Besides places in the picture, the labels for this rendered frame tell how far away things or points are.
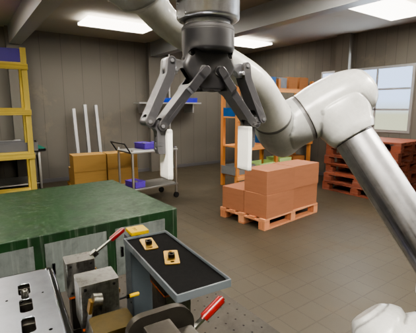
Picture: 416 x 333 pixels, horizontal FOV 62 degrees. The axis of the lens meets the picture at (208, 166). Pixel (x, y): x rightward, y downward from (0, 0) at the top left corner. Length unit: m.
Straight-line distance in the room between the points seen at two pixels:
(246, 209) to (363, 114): 3.84
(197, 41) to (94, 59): 7.67
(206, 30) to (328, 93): 0.51
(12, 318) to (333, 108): 0.99
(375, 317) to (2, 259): 2.33
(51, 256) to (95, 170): 3.82
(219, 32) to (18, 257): 2.44
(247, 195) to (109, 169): 2.89
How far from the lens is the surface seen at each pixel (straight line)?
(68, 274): 1.24
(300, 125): 0.91
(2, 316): 1.14
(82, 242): 2.84
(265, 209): 4.46
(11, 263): 2.77
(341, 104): 0.92
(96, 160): 6.46
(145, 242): 1.03
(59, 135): 7.89
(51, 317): 1.08
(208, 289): 0.80
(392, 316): 0.96
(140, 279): 1.20
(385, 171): 0.93
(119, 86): 8.27
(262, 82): 0.76
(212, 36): 0.49
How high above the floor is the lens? 1.55
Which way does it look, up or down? 10 degrees down
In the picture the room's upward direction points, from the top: straight up
